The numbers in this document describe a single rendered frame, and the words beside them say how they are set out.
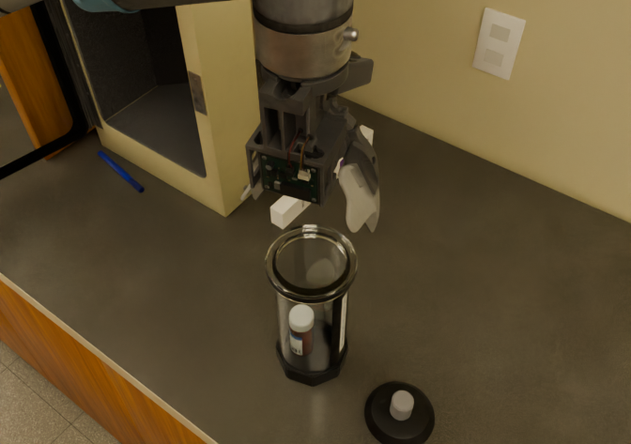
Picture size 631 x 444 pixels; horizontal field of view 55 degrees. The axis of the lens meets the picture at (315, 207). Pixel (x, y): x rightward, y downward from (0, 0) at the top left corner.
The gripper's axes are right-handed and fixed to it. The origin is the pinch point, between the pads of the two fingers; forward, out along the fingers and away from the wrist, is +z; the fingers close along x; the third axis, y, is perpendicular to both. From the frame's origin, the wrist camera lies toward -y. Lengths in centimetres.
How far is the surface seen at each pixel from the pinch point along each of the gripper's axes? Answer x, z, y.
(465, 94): 9, 21, -54
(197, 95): -25.2, 5.4, -19.0
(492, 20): 11, 5, -53
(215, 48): -22.8, -1.2, -21.8
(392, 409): 12.7, 26.4, 6.6
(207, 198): -27.5, 28.4, -19.7
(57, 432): -80, 125, 2
